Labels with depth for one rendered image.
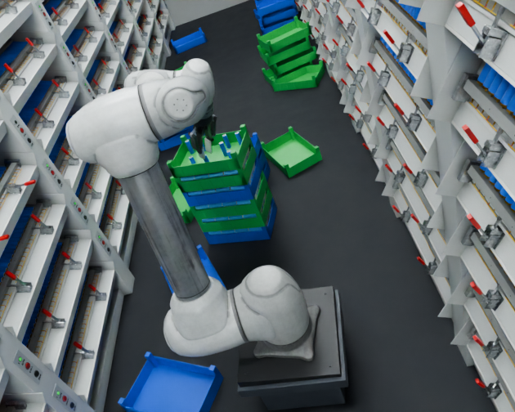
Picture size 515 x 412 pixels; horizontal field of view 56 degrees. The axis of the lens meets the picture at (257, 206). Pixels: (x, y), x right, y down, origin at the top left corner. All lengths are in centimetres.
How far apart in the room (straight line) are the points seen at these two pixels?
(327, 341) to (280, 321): 21
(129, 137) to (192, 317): 50
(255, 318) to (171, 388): 64
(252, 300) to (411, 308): 68
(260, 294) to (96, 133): 57
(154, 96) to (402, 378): 111
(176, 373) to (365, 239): 90
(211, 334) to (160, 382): 59
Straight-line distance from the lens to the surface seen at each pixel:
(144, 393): 191
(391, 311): 178
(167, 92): 105
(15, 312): 162
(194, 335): 134
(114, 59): 316
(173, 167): 199
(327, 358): 145
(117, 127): 109
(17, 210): 171
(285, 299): 129
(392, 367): 166
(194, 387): 182
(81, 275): 192
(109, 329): 211
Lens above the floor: 144
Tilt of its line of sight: 38 degrees down
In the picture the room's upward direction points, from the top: 22 degrees counter-clockwise
